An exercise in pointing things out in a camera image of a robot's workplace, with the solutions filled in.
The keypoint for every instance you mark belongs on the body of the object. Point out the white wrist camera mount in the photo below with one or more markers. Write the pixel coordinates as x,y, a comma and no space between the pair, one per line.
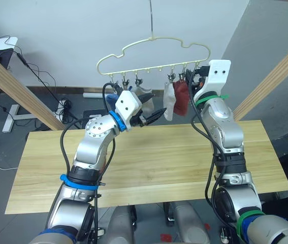
127,101
218,78

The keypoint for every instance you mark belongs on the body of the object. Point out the blue left forearm clamp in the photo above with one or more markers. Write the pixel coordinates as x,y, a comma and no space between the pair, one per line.
80,185

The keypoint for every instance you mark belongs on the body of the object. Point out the grey sock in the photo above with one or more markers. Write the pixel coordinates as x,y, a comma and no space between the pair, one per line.
169,101
140,91

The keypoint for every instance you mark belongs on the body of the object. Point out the metal hanger hook rod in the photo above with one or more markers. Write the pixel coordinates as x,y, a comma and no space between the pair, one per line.
151,12

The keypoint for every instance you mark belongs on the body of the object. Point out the blue sock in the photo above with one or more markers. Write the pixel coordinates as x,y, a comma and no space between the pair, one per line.
111,100

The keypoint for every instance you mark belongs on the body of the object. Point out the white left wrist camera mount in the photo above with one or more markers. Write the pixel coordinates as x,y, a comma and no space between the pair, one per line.
127,101

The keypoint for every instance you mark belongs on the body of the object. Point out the metal hanger clip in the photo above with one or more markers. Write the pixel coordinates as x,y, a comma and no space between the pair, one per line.
113,79
171,76
197,66
138,80
126,81
182,75

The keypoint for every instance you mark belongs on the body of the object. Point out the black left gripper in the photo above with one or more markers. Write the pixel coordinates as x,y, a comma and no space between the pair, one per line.
138,118

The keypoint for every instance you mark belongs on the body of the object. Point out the blue left wrist clamp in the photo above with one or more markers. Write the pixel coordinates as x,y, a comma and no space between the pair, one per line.
118,122

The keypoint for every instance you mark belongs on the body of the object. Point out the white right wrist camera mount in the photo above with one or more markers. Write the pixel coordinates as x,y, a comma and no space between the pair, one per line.
218,78

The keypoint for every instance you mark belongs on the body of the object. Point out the cream plastic clip hanger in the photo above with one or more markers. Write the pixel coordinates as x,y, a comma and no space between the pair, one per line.
152,38

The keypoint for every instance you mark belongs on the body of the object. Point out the white desk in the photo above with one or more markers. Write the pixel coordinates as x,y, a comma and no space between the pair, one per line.
4,42

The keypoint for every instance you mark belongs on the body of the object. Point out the slanted wooden beam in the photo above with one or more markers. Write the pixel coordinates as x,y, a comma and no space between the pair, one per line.
19,91
273,76

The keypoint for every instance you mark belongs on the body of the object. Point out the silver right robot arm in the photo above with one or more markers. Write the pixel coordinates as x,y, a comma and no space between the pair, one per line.
225,127

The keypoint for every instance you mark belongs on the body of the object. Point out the grey rounded shape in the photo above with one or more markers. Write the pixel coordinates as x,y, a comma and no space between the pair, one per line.
121,226
189,223

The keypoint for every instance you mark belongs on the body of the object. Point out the red sock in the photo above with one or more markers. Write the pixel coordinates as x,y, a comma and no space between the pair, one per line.
180,99

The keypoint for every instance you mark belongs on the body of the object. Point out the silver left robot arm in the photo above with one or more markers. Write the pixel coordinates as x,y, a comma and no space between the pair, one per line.
95,142

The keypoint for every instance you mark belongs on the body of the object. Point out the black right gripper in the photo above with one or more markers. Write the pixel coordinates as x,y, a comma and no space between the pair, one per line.
200,78

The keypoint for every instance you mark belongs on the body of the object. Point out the white power strip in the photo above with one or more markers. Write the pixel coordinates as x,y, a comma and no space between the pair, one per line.
94,94

